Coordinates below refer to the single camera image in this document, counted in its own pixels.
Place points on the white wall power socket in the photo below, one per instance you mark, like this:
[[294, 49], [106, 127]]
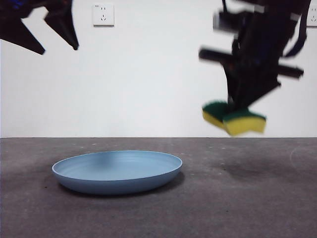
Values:
[[312, 16], [104, 15]]

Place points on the yellow sponge with green scourer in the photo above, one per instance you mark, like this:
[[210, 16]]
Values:
[[242, 125]]

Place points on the light blue round plate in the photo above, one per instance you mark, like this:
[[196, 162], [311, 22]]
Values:
[[116, 183]]

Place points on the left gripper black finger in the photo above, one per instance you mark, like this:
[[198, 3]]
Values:
[[63, 22], [19, 34]]

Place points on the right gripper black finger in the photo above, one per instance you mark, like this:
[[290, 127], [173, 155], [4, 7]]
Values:
[[260, 86], [235, 84]]

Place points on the pale grey right wrist camera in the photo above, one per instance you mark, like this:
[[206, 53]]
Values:
[[223, 21]]

